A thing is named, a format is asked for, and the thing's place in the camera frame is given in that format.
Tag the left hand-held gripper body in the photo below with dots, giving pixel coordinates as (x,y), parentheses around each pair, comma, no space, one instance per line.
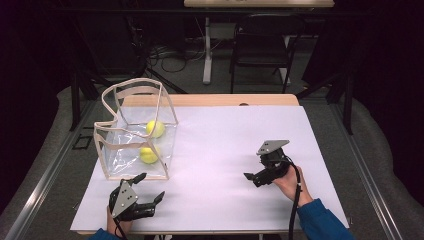
(124,200)

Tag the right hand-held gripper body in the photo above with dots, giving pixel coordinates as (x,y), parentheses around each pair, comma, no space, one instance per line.
(275,161)

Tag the clear bag with beige trim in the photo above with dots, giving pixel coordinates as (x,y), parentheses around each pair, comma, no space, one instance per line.
(126,166)

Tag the yellow tennis ball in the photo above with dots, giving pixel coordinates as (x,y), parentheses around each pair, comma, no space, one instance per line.
(148,156)
(157,130)

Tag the person's left hand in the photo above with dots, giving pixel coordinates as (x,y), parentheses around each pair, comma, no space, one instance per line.
(124,227)

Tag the person's right hand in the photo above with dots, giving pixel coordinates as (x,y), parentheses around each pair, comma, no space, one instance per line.
(291,186)

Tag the black metal stand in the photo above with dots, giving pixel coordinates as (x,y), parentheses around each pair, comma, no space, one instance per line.
(75,100)
(349,106)

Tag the wooden desk with white legs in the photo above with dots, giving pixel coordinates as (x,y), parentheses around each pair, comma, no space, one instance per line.
(208,66)

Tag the black chair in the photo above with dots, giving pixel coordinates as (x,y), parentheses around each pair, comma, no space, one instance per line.
(260,43)

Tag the aluminium floor rail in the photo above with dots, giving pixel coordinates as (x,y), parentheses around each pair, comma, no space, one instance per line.
(40,196)
(373,193)

